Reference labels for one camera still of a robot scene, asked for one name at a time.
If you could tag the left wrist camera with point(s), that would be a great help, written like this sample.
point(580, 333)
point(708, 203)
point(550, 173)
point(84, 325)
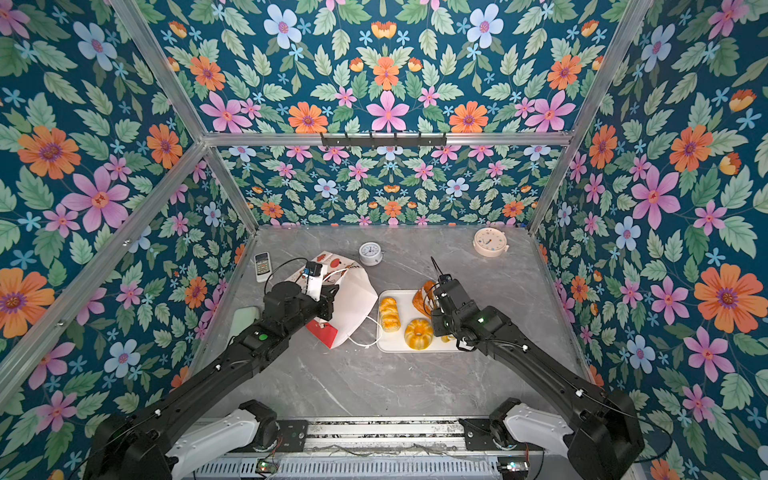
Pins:
point(314, 273)

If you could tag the black hook rail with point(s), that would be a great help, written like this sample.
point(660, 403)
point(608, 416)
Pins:
point(371, 140)

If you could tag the red white paper bag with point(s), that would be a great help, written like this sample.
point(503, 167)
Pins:
point(353, 302)

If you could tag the orange triangular fake pastry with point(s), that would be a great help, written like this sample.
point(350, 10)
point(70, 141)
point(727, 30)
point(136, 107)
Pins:
point(424, 300)

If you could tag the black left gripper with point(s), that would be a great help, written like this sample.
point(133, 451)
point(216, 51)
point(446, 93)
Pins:
point(326, 300)

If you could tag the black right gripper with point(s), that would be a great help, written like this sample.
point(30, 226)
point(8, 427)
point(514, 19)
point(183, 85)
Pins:
point(436, 318)

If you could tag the pink round clock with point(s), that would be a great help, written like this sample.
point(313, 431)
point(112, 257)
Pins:
point(490, 242)

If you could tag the round yellow fake bun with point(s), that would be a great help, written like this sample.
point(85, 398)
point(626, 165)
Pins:
point(419, 334)

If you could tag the green silicone pad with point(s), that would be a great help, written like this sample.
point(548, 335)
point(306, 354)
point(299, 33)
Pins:
point(243, 318)

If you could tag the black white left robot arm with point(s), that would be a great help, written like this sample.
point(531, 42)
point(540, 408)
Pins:
point(116, 453)

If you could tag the white plastic tray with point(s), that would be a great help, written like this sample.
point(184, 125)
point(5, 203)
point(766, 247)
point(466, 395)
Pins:
point(403, 328)

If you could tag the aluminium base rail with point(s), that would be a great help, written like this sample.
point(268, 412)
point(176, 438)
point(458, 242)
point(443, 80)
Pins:
point(384, 429)

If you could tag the white remote control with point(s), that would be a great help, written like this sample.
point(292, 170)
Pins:
point(262, 267)

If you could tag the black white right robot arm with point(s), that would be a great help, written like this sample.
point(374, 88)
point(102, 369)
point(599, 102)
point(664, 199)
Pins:
point(495, 335)

